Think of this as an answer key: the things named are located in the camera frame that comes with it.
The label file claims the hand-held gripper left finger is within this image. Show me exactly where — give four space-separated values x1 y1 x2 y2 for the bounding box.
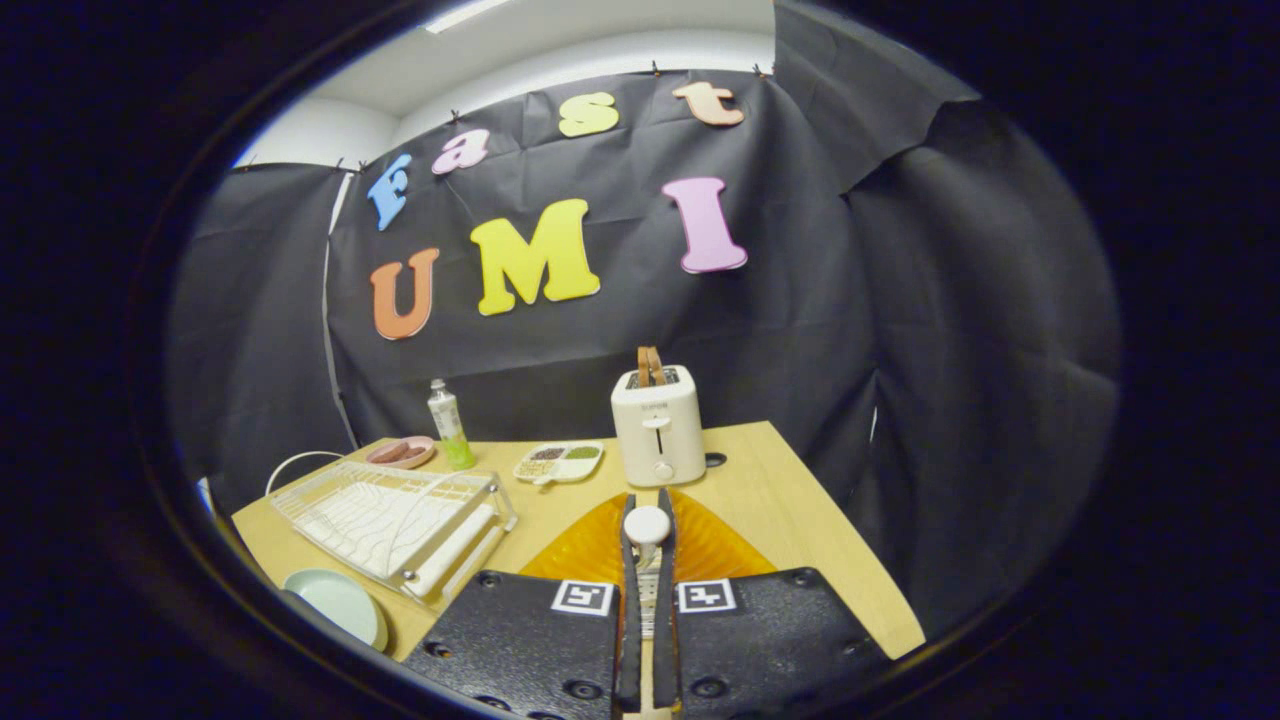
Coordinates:
403 492 644 720

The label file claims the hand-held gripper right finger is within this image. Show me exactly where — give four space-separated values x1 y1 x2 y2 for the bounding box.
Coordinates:
653 488 893 720

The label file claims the white wire dish rack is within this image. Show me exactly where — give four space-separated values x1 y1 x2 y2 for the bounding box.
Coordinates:
265 451 519 611

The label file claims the pale green plate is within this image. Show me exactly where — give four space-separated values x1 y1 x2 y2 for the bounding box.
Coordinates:
283 569 390 653

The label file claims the pink oval plate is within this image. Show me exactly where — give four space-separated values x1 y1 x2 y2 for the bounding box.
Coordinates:
365 436 437 470

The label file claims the white divided tray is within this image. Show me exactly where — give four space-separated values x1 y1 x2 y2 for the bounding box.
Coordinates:
513 441 606 487

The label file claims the green drink bottle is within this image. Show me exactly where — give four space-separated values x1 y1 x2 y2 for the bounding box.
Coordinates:
428 379 477 471

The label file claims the white toaster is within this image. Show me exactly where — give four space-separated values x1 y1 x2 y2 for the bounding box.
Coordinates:
611 365 707 489

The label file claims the black backdrop cloth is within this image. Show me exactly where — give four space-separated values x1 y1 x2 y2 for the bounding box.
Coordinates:
165 0 1121 641

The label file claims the ceiling light panel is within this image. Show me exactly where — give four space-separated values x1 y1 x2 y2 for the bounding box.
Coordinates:
425 0 511 34

